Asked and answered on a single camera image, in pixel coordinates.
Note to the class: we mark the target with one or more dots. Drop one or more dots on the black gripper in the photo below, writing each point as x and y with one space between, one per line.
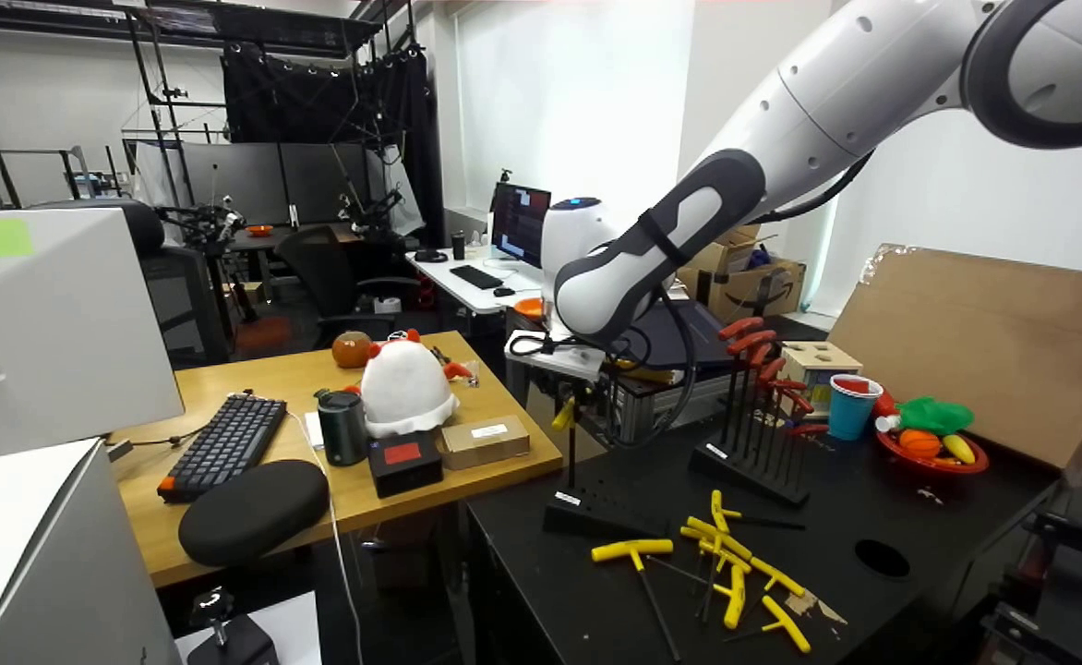
644 393

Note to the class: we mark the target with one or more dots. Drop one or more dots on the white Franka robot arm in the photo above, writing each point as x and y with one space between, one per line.
838 98

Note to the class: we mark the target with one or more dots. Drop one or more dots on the black wedge hex key stand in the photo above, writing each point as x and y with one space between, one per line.
590 518

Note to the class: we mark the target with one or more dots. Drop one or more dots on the tan flat box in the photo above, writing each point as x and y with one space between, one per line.
487 438

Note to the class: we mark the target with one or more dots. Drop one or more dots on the dark blue bin lid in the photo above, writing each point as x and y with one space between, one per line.
701 338

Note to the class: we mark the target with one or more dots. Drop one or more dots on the black computer mouse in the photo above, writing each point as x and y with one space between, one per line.
503 293

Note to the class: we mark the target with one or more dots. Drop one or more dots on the black upright hex key rack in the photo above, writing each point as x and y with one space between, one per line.
749 473

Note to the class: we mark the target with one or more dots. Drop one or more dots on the small black keyboard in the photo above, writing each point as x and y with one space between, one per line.
478 279

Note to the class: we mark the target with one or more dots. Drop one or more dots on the white dome-shaped cover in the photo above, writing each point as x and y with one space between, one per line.
409 388

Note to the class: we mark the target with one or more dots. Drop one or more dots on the black box red label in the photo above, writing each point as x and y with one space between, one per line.
406 462

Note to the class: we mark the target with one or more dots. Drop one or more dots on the dark computer screen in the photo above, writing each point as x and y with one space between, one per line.
514 223

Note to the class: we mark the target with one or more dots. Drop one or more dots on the white desk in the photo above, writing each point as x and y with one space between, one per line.
440 275

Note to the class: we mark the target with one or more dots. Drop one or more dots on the open cardboard box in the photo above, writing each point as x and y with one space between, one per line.
761 290

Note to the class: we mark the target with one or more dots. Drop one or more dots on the black mug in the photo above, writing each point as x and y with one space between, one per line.
456 248

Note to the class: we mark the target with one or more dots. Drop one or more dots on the wooden box with holes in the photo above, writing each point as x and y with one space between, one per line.
819 361

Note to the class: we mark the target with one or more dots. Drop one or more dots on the orange-brown ball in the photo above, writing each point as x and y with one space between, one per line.
354 348

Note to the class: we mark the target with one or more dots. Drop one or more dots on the black cylindrical cup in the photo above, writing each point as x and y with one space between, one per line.
343 429

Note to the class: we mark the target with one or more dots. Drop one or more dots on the blue cup with red lid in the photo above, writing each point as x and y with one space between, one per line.
852 412

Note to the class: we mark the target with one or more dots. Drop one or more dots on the black mesh office chair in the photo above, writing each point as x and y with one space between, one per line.
343 279

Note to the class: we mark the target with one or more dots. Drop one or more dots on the tan cardboard scrap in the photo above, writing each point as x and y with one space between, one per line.
833 612
802 603

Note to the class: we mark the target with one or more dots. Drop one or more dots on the wooden desk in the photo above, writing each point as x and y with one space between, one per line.
306 374

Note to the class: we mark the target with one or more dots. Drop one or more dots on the small red toy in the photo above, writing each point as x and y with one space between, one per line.
883 404

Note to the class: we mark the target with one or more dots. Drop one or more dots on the orange toy fruit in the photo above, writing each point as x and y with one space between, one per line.
920 446

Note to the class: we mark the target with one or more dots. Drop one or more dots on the green toy vegetable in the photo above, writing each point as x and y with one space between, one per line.
931 415

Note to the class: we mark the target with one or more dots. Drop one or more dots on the orange toy bowl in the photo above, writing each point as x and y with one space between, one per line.
950 470

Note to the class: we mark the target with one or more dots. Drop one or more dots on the yellow toy fruit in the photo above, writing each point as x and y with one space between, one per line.
960 447

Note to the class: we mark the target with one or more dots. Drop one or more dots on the black keyboard orange edge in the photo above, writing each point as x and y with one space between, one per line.
227 446

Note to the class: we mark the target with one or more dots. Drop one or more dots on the brown cardboard board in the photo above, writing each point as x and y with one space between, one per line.
995 345

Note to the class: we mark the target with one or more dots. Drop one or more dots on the grey partition panel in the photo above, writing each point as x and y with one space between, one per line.
247 178

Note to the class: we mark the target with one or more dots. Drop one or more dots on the black backdrop curtain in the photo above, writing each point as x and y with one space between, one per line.
306 94

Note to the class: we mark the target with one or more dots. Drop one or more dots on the black padded office chair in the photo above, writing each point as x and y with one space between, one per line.
170 290

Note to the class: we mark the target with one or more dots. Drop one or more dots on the black ladder rack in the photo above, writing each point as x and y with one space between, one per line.
164 98

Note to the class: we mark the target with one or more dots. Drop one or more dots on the white computer monitor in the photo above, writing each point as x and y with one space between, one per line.
60 335

